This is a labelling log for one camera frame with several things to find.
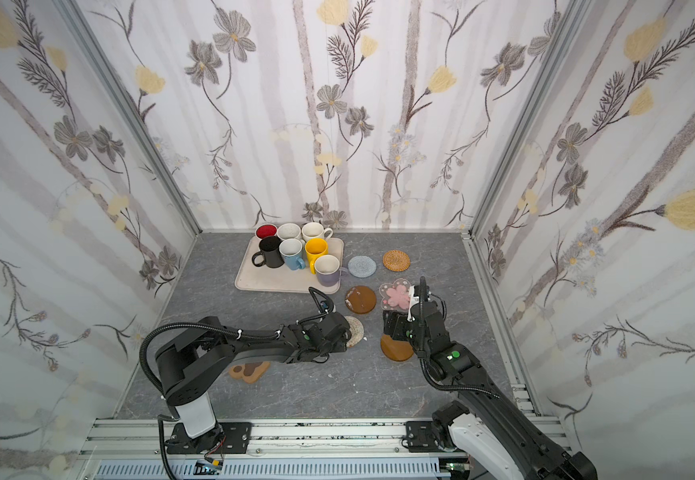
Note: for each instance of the blue woven round coaster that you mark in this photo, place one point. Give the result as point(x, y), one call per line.
point(361, 266)

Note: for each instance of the plain round wooden coaster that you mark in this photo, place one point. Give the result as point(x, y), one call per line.
point(396, 350)

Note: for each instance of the corner aluminium post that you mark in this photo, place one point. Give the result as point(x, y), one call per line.
point(83, 34)
point(559, 47)

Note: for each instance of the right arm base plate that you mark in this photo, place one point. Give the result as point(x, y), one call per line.
point(427, 436)

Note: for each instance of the pink flower silicone coaster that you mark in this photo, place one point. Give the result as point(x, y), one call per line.
point(396, 295)

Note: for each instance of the light blue mug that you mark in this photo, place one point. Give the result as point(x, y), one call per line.
point(292, 252)

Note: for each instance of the white mug back middle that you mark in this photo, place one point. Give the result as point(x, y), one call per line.
point(289, 230)

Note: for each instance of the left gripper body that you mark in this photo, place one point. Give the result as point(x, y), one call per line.
point(344, 330)

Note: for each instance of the beige serving tray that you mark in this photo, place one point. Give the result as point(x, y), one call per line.
point(279, 280)

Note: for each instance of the glossy brown round coaster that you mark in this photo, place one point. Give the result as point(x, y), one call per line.
point(360, 299)

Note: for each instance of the white cable duct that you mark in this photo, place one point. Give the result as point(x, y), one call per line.
point(323, 468)

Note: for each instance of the black mug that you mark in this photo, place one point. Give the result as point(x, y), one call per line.
point(269, 253)

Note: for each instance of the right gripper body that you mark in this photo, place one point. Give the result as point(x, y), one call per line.
point(418, 312)

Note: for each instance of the red interior mug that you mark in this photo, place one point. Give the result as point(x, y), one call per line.
point(266, 230)

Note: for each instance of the yellow mug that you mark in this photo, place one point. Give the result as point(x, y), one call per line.
point(315, 248)

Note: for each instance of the brown paw print coaster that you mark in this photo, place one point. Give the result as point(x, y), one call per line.
point(249, 373)

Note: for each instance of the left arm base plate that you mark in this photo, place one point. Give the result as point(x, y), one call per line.
point(225, 437)

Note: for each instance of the white mug with handle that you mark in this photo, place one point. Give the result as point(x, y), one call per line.
point(314, 230)

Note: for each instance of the left corner aluminium post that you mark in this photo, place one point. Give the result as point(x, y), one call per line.
point(83, 34)

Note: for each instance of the white patterned round coaster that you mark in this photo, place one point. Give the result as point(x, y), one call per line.
point(356, 330)

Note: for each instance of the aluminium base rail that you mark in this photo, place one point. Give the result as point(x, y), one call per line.
point(119, 439)

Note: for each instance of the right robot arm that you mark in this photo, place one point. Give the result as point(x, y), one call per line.
point(483, 422)

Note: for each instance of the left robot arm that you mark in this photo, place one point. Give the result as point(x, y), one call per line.
point(183, 360)

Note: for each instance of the purple mug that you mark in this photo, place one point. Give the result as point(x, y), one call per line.
point(328, 269)

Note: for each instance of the right corner aluminium post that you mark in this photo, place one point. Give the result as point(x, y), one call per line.
point(559, 47)

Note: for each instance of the rattan woven round coaster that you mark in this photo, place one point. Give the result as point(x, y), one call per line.
point(396, 260)

